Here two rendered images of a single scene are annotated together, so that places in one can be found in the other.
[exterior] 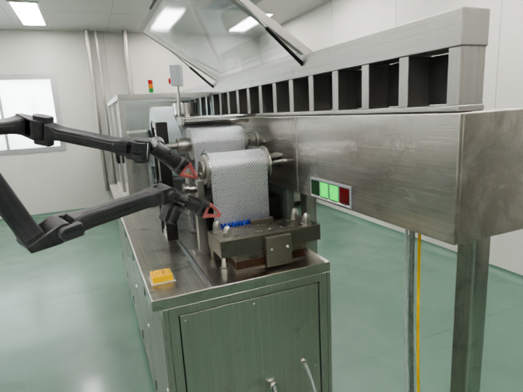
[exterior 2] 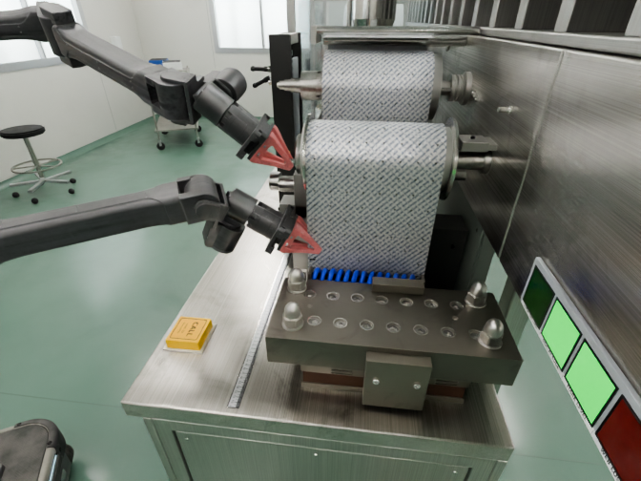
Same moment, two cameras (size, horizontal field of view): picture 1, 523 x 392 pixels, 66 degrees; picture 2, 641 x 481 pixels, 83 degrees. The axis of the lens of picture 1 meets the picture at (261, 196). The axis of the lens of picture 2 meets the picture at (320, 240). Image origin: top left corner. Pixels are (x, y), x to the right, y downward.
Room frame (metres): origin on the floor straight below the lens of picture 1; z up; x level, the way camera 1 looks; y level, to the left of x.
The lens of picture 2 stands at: (1.00, -0.13, 1.47)
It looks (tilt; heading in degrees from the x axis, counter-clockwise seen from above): 32 degrees down; 30
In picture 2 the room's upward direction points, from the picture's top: straight up
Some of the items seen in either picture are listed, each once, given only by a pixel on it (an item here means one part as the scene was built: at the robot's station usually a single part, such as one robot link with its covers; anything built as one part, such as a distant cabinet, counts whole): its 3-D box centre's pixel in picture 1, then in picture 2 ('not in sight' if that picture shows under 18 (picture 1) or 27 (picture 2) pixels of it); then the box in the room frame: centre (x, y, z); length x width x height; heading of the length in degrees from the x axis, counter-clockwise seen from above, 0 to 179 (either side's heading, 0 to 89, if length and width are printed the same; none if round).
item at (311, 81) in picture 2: (184, 145); (314, 85); (1.79, 0.33, 1.33); 0.06 x 0.06 x 0.06; 23
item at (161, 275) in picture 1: (161, 275); (190, 332); (1.33, 0.37, 0.91); 0.07 x 0.07 x 0.02; 23
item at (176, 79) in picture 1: (174, 75); not in sight; (2.09, 0.40, 1.66); 0.07 x 0.07 x 0.10; 0
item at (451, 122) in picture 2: (264, 163); (445, 159); (1.67, -0.02, 1.25); 0.15 x 0.01 x 0.15; 23
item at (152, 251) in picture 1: (176, 210); (348, 168); (2.45, 0.54, 0.88); 2.52 x 0.66 x 0.04; 23
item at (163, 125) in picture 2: not in sight; (174, 102); (4.47, 4.11, 0.51); 0.91 x 0.58 x 1.02; 47
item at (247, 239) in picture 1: (264, 235); (385, 325); (1.46, 0.00, 1.00); 0.40 x 0.16 x 0.06; 113
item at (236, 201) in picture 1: (241, 202); (367, 237); (1.56, 0.08, 1.11); 0.23 x 0.01 x 0.18; 113
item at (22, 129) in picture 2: not in sight; (37, 161); (2.55, 3.84, 0.31); 0.55 x 0.53 x 0.62; 23
